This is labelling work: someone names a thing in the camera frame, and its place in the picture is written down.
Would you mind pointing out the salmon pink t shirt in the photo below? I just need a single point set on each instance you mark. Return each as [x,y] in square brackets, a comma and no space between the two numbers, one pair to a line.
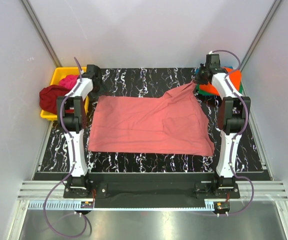
[171,124]

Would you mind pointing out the aluminium frame rail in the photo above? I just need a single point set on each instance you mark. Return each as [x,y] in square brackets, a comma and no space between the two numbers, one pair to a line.
[46,195]

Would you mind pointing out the green folded t shirt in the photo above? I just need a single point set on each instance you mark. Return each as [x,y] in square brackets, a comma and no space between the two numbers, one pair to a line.
[207,90]

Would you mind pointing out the right aluminium corner post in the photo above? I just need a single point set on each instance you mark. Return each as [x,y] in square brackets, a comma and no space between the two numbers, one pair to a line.
[262,29]

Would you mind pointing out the left aluminium corner post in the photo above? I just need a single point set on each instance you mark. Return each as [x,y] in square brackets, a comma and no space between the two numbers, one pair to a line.
[28,8]

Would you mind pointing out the orange folded t shirt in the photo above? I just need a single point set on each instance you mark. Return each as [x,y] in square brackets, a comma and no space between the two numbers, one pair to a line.
[236,78]

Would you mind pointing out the dark red t shirt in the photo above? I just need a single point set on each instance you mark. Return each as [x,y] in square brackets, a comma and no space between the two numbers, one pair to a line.
[48,97]

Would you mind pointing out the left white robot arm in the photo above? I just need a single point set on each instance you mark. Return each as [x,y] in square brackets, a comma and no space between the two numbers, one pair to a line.
[72,117]

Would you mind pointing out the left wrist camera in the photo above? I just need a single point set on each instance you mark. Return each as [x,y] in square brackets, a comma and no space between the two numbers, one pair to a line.
[93,70]

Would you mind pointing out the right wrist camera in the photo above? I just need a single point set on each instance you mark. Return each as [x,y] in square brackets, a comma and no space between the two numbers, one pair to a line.
[213,61]

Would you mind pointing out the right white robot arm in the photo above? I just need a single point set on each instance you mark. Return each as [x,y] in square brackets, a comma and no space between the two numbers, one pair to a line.
[232,121]

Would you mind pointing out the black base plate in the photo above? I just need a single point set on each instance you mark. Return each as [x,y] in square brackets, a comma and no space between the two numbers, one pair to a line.
[151,190]

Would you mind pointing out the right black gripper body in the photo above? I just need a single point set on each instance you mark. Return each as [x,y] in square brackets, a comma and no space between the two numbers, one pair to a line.
[200,77]

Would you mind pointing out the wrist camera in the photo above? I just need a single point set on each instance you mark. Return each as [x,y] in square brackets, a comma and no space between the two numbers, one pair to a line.
[93,70]
[213,61]

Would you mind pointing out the aluminium corner post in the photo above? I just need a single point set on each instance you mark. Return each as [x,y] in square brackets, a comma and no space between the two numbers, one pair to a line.
[262,29]
[28,8]

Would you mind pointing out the magenta t shirt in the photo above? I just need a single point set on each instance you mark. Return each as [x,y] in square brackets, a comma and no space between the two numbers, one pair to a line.
[69,81]

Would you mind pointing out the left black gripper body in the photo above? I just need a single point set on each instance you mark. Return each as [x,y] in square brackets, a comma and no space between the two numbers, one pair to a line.
[97,89]

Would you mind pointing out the yellow plastic bin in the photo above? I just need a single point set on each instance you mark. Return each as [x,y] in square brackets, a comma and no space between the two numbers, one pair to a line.
[60,73]

